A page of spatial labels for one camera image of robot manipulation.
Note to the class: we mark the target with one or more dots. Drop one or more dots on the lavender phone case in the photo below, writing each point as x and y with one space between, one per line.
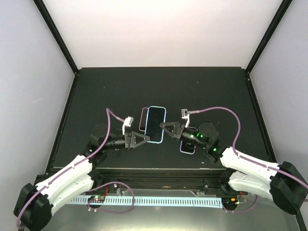
185 139

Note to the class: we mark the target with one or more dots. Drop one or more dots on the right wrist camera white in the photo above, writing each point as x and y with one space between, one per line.
185 114

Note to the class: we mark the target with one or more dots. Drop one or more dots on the white slotted cable duct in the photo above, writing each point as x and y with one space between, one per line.
148 201

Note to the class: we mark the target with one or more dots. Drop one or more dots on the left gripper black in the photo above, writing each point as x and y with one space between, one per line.
133 134

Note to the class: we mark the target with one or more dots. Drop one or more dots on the right black frame post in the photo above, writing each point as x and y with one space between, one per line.
282 9

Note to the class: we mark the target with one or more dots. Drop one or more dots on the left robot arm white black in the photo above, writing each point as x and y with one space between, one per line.
36 204

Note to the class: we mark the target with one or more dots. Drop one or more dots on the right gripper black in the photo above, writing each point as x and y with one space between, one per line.
177 131

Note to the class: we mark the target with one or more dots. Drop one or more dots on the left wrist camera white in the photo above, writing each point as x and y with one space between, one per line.
127 124

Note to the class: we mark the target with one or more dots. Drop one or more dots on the blue phone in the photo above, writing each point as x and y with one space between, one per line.
155 116

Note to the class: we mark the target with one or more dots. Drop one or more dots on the black frame post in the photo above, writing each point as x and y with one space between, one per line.
40 5
282 9

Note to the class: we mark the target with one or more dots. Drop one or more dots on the left black frame post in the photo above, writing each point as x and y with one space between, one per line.
40 5

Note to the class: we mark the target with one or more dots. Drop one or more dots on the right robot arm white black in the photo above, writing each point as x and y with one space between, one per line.
281 183

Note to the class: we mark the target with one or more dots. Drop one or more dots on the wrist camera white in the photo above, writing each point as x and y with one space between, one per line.
127 124
185 114

